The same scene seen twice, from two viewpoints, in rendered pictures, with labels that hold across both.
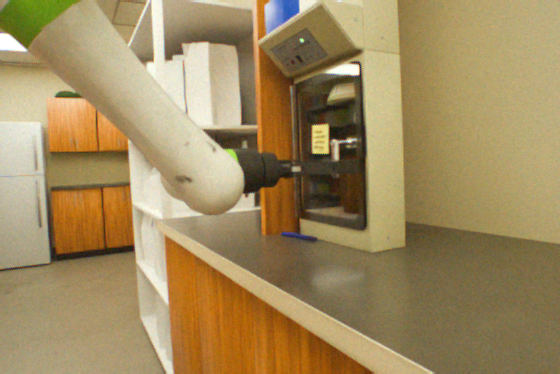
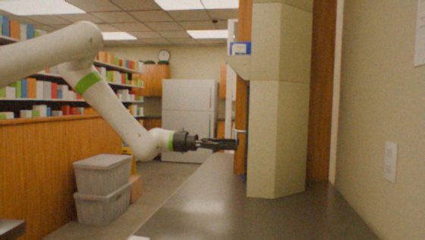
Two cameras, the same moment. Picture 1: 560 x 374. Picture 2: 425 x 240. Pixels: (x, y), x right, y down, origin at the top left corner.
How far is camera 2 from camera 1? 83 cm
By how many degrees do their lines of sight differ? 37
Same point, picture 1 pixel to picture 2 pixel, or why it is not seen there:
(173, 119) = (123, 124)
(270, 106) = (241, 100)
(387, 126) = (264, 124)
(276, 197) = (241, 153)
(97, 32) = (97, 94)
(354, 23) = (243, 65)
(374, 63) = (256, 87)
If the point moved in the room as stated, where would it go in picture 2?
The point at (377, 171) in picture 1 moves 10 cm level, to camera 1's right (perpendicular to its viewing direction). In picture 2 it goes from (253, 150) to (277, 153)
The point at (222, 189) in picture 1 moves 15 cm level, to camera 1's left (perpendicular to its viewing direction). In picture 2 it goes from (140, 152) to (116, 147)
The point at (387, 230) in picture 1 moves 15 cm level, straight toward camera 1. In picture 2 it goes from (259, 186) to (231, 192)
